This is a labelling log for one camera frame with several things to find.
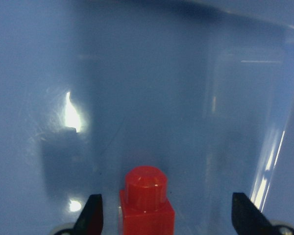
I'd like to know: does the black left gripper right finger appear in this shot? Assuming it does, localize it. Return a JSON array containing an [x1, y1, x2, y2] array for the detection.
[[231, 192, 273, 235]]

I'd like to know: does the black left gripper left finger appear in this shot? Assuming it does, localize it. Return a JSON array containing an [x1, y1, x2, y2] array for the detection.
[[73, 194, 103, 235]]

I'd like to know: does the red block with round stud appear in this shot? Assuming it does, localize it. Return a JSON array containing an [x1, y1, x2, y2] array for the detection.
[[119, 165, 175, 235]]

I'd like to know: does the blue plastic tray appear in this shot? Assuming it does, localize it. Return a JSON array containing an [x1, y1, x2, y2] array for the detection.
[[0, 0, 294, 235]]

